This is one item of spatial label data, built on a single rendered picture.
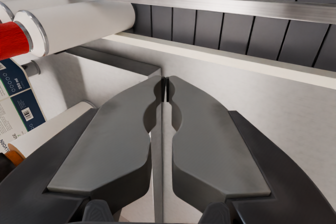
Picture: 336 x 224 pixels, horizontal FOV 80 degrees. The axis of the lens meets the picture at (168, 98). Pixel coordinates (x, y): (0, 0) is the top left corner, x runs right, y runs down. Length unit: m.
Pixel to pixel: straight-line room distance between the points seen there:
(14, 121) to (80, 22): 0.48
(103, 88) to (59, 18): 0.26
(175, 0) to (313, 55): 0.17
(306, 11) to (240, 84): 0.20
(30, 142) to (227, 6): 0.44
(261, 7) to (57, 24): 0.21
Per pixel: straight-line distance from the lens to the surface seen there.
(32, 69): 0.70
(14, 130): 0.73
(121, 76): 0.44
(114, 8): 0.33
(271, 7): 0.20
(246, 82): 0.37
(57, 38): 0.27
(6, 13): 0.31
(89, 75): 0.52
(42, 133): 0.52
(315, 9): 0.20
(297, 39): 0.29
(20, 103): 0.71
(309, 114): 0.38
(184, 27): 0.32
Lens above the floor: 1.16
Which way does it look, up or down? 47 degrees down
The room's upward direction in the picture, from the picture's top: 132 degrees counter-clockwise
